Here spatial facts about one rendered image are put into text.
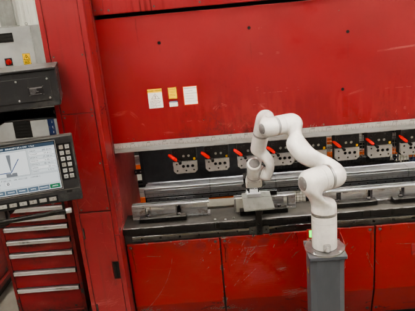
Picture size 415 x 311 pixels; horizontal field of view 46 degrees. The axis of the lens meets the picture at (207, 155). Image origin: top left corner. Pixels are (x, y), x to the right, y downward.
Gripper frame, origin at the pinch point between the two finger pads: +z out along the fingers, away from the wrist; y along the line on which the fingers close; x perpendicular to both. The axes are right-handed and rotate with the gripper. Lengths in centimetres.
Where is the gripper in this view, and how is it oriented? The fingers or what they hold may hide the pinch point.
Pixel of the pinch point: (253, 189)
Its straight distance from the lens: 312.5
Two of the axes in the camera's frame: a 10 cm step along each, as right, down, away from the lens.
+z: 0.7, 5.3, 8.4
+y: -10.0, 0.8, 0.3
